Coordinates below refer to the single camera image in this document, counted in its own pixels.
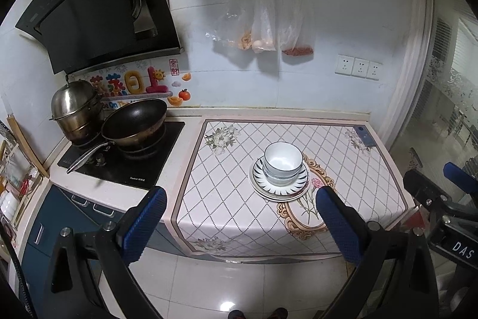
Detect plastic bag with eggs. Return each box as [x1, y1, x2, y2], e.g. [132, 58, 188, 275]
[251, 0, 279, 54]

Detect steel steamer pot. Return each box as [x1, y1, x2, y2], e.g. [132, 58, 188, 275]
[50, 74, 105, 146]

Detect plastic bag with red contents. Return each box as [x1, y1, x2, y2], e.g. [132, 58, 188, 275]
[279, 0, 315, 60]

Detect colourful wall stickers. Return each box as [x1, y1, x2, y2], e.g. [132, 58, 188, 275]
[88, 57, 193, 108]

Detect black range hood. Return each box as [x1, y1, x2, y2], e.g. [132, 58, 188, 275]
[15, 0, 185, 76]

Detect lattice floral tablecloth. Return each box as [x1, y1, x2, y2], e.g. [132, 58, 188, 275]
[170, 118, 411, 260]

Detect small blue device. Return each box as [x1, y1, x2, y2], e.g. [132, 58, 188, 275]
[355, 125, 376, 148]

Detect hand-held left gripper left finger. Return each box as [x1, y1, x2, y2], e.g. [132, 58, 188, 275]
[37, 186, 168, 319]

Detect black cooktop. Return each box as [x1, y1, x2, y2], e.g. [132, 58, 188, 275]
[57, 121, 186, 190]

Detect cluttered side rack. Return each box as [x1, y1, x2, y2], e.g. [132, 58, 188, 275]
[0, 140, 42, 230]

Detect crumpled clear plastic bag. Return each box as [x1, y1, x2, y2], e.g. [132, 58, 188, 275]
[205, 1, 258, 52]

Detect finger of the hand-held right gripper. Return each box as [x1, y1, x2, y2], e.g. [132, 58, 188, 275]
[444, 162, 478, 194]
[402, 169, 478, 219]

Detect striped white plate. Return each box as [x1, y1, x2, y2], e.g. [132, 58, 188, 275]
[252, 158, 310, 194]

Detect blue base cabinet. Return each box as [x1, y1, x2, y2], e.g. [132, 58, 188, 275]
[20, 184, 180, 305]

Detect black wok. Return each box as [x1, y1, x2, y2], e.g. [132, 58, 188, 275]
[66, 98, 168, 174]

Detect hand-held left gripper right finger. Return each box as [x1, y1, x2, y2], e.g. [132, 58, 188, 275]
[315, 185, 443, 319]

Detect white bowl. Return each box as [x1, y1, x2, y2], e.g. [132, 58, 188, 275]
[264, 170, 301, 187]
[263, 141, 302, 178]

